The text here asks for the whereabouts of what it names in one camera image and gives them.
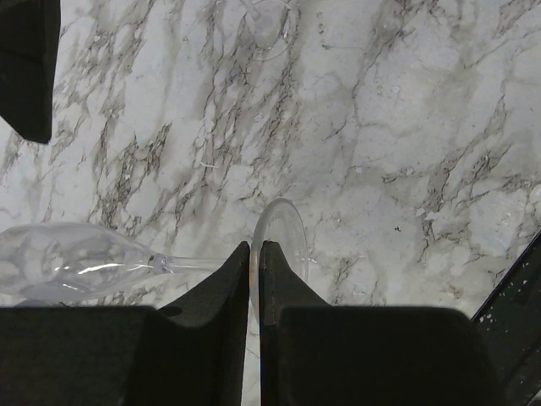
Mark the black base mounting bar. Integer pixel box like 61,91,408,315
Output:
473,235,540,405

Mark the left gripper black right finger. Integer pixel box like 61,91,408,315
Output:
259,241,505,405

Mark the clear wine glass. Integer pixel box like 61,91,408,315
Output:
240,0,298,62
1,199,320,326

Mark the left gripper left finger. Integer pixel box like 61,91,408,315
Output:
1,243,250,405

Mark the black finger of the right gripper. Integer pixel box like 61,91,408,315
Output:
1,0,60,145

